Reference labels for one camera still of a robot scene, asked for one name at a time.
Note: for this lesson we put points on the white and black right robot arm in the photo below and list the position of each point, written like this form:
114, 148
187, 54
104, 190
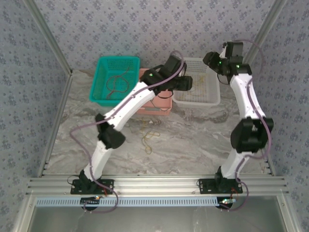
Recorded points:
246, 96

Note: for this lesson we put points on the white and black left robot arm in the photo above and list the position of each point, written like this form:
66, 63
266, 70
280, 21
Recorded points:
135, 101

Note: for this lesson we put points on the pink plastic basket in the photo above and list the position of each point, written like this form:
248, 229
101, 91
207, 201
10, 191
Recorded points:
166, 105

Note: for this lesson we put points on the white plastic basket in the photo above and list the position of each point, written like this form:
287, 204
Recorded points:
205, 101

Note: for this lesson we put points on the teal plastic basket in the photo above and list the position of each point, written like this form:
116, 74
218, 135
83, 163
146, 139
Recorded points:
101, 72

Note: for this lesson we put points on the small circuit board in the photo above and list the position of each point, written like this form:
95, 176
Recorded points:
90, 200
227, 201

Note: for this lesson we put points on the aluminium frame post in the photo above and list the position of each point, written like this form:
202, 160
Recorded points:
50, 33
270, 17

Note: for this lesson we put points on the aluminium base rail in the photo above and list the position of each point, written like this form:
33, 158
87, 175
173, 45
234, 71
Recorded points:
157, 184

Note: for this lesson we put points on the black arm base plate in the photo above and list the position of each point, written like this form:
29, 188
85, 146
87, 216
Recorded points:
205, 187
108, 186

